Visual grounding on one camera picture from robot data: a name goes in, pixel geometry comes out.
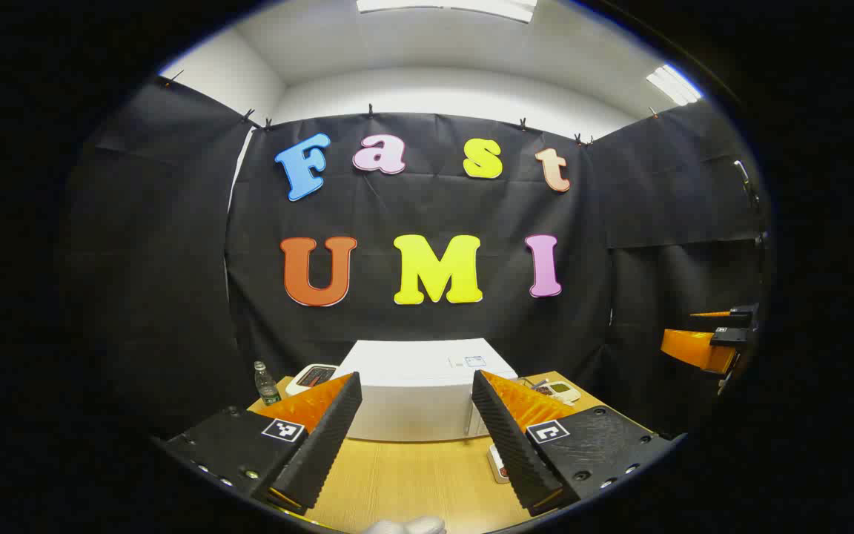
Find white divided seasoning tray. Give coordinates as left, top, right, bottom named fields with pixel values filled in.
left=534, top=380, right=582, bottom=405

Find small white food tray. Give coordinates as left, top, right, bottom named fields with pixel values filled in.
left=486, top=443, right=511, bottom=484

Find clear plastic bottle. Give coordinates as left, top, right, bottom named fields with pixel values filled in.
left=254, top=361, right=281, bottom=406

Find small ceiling light panel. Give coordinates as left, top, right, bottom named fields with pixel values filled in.
left=647, top=65, right=704, bottom=106

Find white fabric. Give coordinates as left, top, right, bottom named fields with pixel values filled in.
left=360, top=517, right=448, bottom=534

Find black backdrop cloth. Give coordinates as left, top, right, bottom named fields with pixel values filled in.
left=64, top=74, right=772, bottom=446

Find long ceiling light panel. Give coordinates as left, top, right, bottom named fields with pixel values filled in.
left=357, top=0, right=539, bottom=23

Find white microwave oven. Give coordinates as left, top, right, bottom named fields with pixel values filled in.
left=331, top=339, right=520, bottom=444

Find white electronic device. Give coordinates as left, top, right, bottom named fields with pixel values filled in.
left=285, top=363, right=339, bottom=396

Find metal door handle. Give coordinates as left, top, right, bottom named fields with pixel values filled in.
left=732, top=159, right=761, bottom=212

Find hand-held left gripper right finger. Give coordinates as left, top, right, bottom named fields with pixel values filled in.
left=471, top=369, right=687, bottom=518

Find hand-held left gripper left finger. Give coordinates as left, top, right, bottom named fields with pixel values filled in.
left=160, top=372, right=363, bottom=516

